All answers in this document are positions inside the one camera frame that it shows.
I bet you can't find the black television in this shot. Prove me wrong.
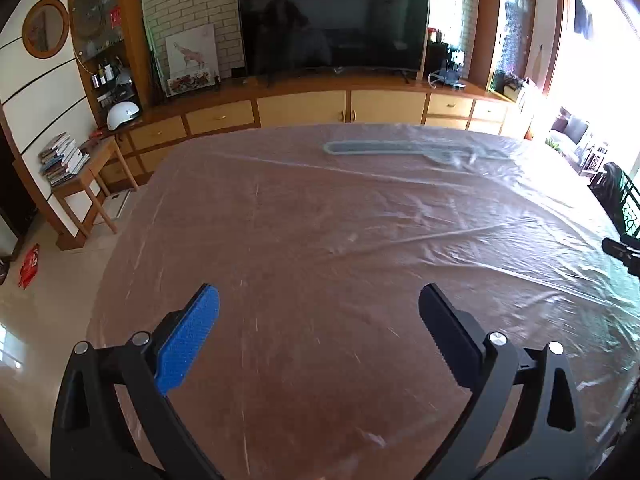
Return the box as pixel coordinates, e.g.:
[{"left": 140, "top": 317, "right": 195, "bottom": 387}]
[{"left": 238, "top": 0, "right": 428, "bottom": 78}]

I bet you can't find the glass display cabinet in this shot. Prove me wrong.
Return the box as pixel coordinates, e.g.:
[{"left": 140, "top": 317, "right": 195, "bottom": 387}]
[{"left": 68, "top": 0, "right": 153, "bottom": 126}]

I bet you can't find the wooden tv cabinet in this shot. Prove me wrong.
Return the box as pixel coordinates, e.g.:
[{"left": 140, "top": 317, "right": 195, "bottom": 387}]
[{"left": 100, "top": 74, "right": 530, "bottom": 188}]

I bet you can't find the stack of books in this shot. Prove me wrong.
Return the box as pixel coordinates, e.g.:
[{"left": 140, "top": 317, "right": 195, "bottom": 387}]
[{"left": 38, "top": 132, "right": 89, "bottom": 186}]

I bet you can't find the black metal chair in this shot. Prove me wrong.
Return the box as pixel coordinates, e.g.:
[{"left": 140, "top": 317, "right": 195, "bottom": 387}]
[{"left": 589, "top": 162, "right": 640, "bottom": 238}]

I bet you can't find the small wooden side table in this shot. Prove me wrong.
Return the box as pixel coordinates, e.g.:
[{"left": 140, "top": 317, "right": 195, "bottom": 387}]
[{"left": 49, "top": 135, "right": 140, "bottom": 240}]

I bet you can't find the round framed wall picture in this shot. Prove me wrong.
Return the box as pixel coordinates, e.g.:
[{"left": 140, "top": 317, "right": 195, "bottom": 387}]
[{"left": 22, "top": 0, "right": 70, "bottom": 60}]

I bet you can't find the white helmet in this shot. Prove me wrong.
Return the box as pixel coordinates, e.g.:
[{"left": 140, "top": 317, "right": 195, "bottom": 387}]
[{"left": 106, "top": 101, "right": 140, "bottom": 131}]

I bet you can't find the black coffee machine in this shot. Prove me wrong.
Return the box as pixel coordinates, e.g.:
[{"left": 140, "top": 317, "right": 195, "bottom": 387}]
[{"left": 425, "top": 41, "right": 465, "bottom": 90}]

